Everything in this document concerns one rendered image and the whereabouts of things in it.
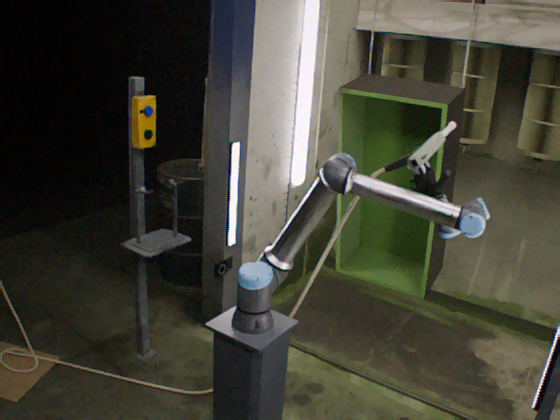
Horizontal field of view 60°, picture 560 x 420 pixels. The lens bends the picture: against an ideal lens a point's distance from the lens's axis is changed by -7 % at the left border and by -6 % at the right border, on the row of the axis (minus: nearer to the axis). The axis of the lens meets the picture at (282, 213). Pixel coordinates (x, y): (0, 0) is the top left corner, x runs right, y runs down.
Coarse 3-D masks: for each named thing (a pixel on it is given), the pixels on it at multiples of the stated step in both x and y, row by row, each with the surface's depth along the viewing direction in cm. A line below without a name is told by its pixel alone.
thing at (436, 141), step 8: (448, 128) 214; (432, 136) 208; (440, 136) 204; (424, 144) 198; (432, 144) 197; (440, 144) 202; (416, 152) 190; (424, 152) 190; (432, 152) 195; (400, 160) 201; (408, 160) 188; (416, 160) 185; (424, 160) 188; (384, 168) 207; (392, 168) 205; (416, 168) 187
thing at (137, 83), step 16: (128, 80) 250; (144, 80) 252; (128, 112) 256; (128, 144) 261; (144, 176) 269; (144, 224) 278; (144, 272) 286; (144, 288) 289; (144, 304) 293; (144, 320) 296; (144, 336) 299; (144, 352) 302
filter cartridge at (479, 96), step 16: (464, 48) 343; (480, 48) 338; (496, 48) 337; (480, 64) 339; (496, 64) 343; (480, 80) 343; (464, 96) 350; (480, 96) 347; (464, 112) 355; (480, 112) 351; (464, 128) 357; (480, 128) 355; (464, 144) 372; (480, 144) 360
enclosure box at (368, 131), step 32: (352, 96) 289; (384, 96) 259; (416, 96) 255; (448, 96) 254; (352, 128) 299; (384, 128) 306; (416, 128) 294; (384, 160) 316; (448, 160) 270; (448, 192) 288; (352, 224) 335; (384, 224) 337; (416, 224) 323; (352, 256) 344; (384, 256) 342; (416, 256) 333; (416, 288) 311
